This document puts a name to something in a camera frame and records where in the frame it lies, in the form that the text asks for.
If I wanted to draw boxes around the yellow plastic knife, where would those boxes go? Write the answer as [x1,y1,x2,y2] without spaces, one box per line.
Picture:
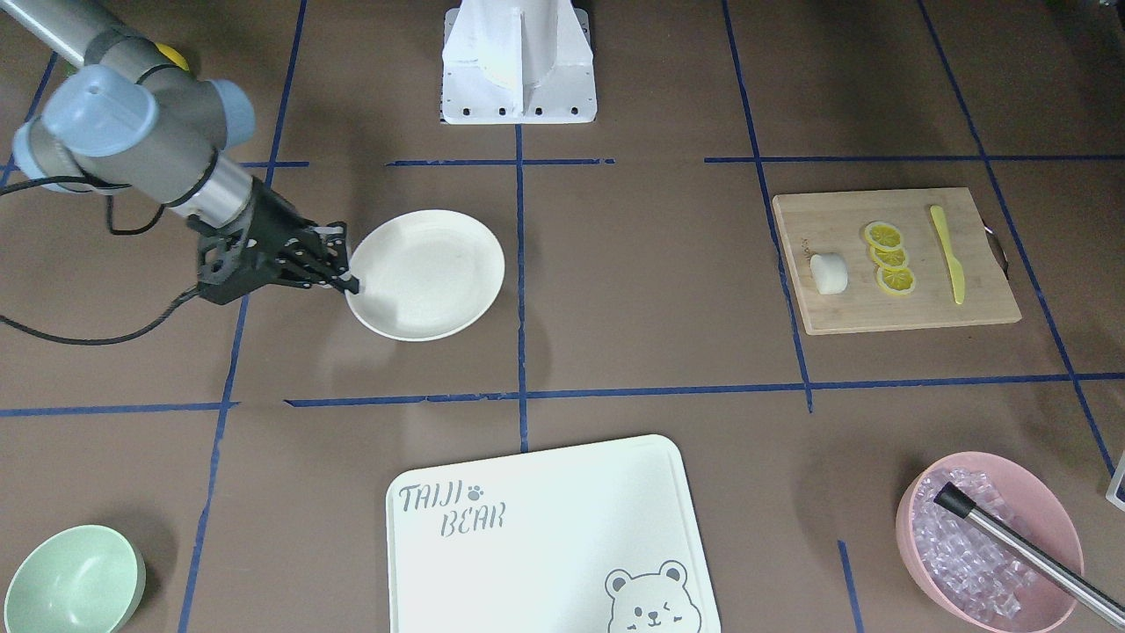
[929,205,968,306]

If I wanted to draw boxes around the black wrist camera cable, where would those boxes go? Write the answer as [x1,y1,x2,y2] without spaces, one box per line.
[0,177,207,346]

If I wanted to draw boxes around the bamboo cutting board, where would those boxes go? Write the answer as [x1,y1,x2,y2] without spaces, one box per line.
[772,187,1023,335]

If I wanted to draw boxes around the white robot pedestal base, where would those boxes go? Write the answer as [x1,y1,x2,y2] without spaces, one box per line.
[439,1,599,125]

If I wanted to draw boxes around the cream round plate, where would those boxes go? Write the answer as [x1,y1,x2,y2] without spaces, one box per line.
[345,209,505,342]

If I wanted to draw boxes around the lemon slice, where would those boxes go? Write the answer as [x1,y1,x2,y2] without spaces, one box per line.
[875,266,916,297]
[863,221,905,252]
[867,247,911,270]

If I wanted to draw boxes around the lemon slice near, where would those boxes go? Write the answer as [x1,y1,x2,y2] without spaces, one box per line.
[875,266,916,297]

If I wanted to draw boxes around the lemon slice middle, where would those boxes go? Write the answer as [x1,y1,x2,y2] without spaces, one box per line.
[867,247,911,270]

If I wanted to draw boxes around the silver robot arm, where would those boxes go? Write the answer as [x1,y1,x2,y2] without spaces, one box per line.
[3,1,360,304]

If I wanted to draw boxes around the mint green bowl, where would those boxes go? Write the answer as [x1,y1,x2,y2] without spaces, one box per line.
[5,525,146,632]

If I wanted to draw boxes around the steel muddler black tip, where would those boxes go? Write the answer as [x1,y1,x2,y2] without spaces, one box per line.
[933,483,1124,630]

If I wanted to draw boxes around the lemon slice far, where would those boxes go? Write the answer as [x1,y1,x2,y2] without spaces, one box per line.
[863,221,905,252]

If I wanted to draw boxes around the pink bowl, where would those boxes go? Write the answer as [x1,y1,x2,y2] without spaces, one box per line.
[896,450,1086,632]

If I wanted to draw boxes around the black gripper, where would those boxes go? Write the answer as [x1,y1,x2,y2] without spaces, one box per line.
[186,180,361,305]

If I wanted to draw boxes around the clear ice cubes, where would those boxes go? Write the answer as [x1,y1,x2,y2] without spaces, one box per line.
[911,468,1029,626]

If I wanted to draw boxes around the cream bear serving tray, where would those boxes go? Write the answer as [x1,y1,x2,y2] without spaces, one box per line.
[386,435,721,632]

